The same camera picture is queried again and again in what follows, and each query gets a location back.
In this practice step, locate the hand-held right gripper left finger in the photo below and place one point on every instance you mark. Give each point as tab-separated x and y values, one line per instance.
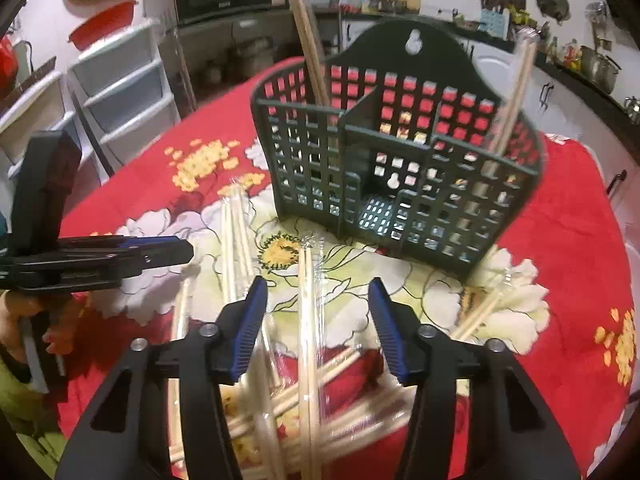
252	320

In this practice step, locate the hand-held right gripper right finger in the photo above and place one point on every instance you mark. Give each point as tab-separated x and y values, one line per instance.
387	325

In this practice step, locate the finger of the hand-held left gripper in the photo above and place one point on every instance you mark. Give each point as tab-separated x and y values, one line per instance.
100	272
165	251

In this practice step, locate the wooden chopstick pair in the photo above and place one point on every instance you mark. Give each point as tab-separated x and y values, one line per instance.
517	85
305	35
307	335

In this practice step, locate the pile of chopsticks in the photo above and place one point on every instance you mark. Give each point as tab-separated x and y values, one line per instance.
345	425

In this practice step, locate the dark green plastic utensil holder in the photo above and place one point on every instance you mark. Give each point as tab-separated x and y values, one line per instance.
357	160

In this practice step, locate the person's left hand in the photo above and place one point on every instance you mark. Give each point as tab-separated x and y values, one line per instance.
15	312

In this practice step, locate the white plastic shelf unit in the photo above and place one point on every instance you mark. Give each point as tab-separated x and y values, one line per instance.
30	115

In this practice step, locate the white plastic drawer unit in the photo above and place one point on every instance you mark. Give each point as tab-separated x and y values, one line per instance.
125	90

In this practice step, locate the red plastic bag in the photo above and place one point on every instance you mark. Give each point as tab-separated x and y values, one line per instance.
6	65

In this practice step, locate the red plastic basin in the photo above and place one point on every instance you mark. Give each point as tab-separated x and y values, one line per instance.
102	25

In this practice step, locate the red floral tablecloth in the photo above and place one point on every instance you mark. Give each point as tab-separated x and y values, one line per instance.
550	260

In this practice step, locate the metal microwave stand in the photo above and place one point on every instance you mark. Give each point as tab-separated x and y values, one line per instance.
235	55

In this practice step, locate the blue knife block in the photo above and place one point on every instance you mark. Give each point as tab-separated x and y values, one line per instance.
494	22

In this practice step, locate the yellow jar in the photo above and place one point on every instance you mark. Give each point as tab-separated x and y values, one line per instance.
368	2

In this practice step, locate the small steel kettle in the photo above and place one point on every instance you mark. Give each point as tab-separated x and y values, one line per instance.
632	109

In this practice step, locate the steel cooking pot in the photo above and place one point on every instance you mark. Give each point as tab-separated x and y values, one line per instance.
590	62
609	75

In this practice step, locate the steel pot lid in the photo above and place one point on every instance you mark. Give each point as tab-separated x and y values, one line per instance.
552	2

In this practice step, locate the black metal chair frame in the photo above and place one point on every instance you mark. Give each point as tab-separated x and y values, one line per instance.
617	181

